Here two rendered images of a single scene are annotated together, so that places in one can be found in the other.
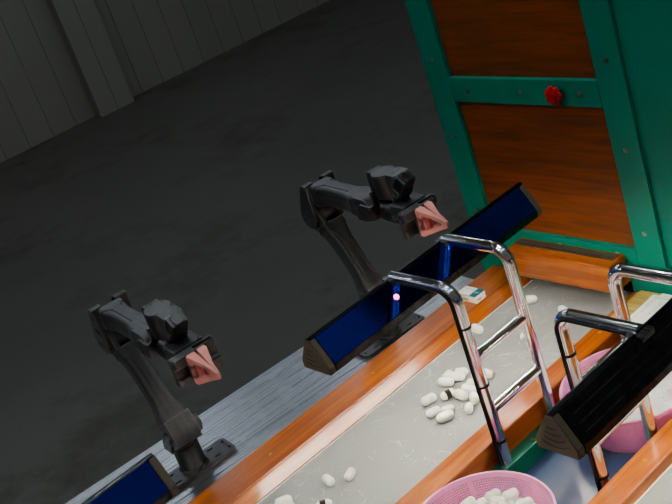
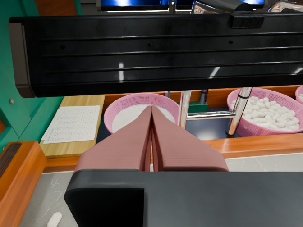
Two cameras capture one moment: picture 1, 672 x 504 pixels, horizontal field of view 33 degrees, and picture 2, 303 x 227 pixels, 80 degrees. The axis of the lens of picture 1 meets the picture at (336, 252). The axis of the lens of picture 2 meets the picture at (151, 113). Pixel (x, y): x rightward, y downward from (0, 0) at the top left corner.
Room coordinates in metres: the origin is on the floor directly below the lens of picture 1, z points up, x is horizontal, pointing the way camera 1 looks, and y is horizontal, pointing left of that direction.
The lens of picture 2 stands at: (2.26, -0.19, 1.15)
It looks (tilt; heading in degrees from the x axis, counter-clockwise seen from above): 38 degrees down; 208
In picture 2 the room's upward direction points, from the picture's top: straight up
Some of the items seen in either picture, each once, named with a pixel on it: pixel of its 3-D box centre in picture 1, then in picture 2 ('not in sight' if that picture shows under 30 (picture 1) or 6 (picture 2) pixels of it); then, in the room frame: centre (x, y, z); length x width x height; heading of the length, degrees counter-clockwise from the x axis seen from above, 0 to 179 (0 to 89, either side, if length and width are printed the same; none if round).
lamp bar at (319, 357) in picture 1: (425, 270); (288, 45); (1.97, -0.15, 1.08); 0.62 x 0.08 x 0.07; 124
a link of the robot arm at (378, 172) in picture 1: (382, 191); not in sight; (2.35, -0.14, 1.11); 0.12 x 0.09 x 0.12; 28
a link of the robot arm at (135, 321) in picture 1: (136, 334); not in sight; (2.21, 0.47, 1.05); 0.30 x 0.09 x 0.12; 28
